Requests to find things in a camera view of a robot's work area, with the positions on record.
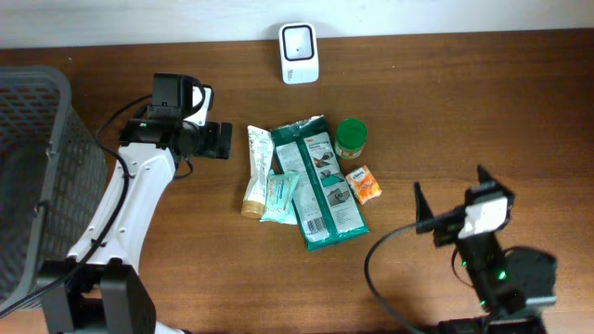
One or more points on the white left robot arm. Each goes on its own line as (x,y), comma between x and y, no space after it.
(97,288)

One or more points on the grey plastic basket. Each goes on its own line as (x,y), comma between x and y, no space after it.
(52,175)

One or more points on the orange tissue pack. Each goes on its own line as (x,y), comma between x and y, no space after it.
(364,184)

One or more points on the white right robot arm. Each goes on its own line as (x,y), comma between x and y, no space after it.
(513,285)

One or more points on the light green wipes pack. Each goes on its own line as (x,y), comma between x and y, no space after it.
(280,189)

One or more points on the white barcode scanner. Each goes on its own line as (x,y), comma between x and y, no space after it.
(298,53)

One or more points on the green glove package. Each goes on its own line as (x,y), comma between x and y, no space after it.
(325,206)

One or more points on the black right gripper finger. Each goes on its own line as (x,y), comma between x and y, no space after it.
(424,215)
(484,177)

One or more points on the white cream tube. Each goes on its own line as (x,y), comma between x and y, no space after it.
(261,149)

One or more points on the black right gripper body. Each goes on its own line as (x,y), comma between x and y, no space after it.
(445,232)

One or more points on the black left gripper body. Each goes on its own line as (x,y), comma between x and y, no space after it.
(223,140)

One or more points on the green lid seasoning jar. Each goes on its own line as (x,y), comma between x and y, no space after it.
(351,137)

